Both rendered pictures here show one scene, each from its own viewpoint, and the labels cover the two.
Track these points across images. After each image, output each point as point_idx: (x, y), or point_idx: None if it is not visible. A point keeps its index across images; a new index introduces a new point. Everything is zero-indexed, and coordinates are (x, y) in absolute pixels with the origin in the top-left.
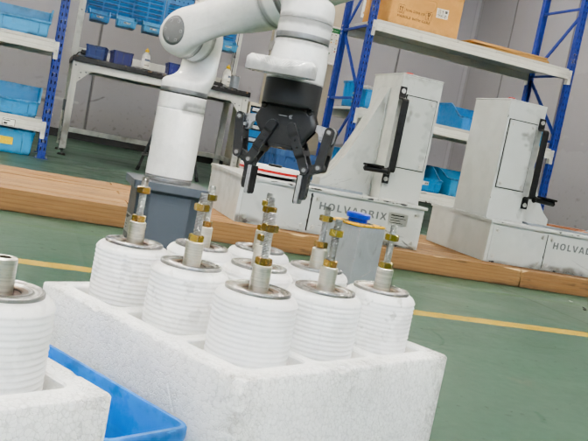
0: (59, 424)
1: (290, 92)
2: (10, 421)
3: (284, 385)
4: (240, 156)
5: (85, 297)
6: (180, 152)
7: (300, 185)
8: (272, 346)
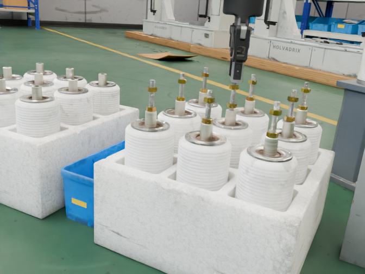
0: (21, 148)
1: (224, 4)
2: (6, 140)
3: (119, 176)
4: None
5: None
6: None
7: (233, 69)
8: (131, 155)
